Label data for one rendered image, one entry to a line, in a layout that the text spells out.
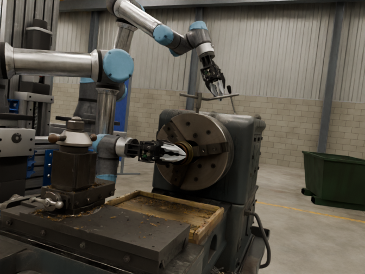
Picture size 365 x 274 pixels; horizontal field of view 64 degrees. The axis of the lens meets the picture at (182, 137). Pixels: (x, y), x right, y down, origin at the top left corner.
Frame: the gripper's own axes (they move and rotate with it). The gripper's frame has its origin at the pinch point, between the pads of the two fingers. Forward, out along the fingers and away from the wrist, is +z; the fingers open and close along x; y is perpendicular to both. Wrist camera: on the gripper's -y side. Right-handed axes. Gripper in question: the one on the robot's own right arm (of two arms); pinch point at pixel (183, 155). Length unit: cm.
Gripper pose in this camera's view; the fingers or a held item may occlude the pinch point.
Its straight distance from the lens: 102.7
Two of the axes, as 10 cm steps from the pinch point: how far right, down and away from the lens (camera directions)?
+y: -3.8, 0.1, -9.2
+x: 1.0, -9.9, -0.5
